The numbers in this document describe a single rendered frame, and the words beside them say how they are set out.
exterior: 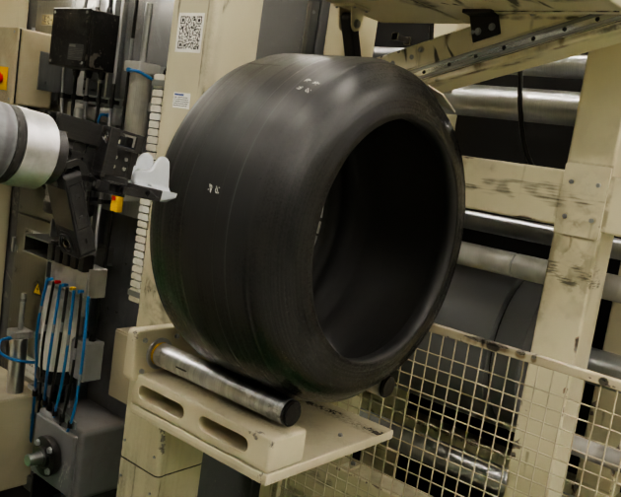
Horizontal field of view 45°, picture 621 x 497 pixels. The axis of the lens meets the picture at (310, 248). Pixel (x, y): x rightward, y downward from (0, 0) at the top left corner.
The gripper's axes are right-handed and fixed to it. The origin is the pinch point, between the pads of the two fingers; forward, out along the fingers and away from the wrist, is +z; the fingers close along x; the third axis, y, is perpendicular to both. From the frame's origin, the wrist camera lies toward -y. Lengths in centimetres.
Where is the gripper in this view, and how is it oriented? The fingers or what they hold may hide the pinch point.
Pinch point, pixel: (166, 198)
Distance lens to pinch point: 105.9
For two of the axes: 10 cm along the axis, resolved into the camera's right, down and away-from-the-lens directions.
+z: 6.1, 1.2, 7.8
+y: 2.4, -9.7, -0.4
